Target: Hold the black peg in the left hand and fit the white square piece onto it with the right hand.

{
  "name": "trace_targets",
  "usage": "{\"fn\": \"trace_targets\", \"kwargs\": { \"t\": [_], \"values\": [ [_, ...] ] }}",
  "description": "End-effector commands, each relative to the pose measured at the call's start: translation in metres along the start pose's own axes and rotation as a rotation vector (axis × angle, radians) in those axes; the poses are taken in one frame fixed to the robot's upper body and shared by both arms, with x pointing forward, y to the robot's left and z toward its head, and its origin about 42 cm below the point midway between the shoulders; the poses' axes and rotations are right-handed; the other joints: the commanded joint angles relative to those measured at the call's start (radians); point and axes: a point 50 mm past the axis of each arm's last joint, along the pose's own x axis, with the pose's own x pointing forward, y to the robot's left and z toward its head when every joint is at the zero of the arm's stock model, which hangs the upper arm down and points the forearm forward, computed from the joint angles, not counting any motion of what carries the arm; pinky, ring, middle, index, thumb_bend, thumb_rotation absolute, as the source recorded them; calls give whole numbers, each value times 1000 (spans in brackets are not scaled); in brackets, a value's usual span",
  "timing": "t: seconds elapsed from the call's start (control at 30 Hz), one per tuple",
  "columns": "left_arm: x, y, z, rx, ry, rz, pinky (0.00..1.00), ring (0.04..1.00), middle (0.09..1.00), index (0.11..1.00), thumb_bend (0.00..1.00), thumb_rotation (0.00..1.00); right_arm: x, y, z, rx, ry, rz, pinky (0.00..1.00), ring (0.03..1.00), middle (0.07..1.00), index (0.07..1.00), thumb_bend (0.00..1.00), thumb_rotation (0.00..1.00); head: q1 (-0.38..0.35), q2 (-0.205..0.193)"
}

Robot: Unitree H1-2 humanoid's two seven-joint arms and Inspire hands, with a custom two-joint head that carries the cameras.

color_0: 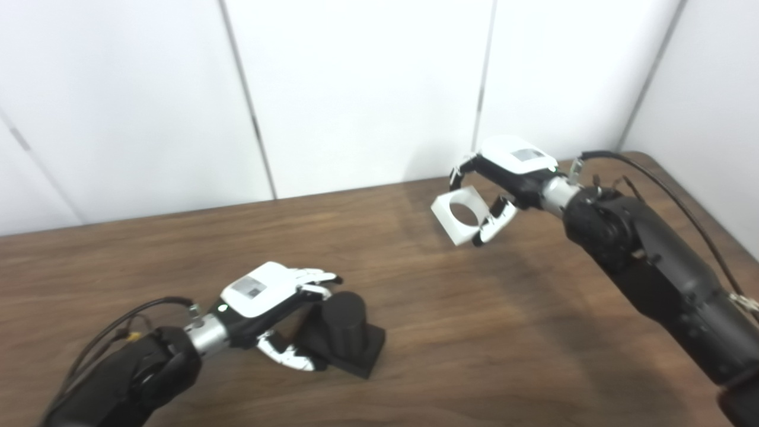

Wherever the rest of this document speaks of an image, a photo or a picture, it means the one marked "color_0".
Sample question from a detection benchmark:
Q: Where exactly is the white square piece with hole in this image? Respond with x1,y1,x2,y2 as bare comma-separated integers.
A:
430,186,505,247

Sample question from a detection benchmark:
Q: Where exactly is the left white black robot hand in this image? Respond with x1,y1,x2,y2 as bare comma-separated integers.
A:
218,262,343,372

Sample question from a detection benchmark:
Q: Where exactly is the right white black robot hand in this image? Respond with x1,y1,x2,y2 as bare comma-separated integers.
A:
449,135,559,248

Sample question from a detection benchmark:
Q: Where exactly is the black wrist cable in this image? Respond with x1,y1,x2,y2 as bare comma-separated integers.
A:
569,150,759,324
44,297,199,416

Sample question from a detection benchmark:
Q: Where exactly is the black peg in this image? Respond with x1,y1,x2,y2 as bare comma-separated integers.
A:
295,291,387,380

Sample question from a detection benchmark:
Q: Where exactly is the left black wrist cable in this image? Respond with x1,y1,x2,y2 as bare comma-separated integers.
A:
44,297,199,416

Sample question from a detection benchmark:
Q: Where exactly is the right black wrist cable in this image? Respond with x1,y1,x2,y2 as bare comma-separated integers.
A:
569,150,759,324

